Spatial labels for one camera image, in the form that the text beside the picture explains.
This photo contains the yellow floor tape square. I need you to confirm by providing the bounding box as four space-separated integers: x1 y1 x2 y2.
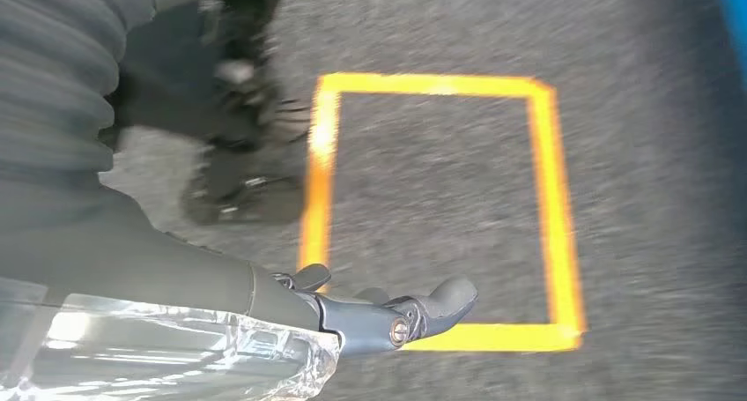
297 72 587 354

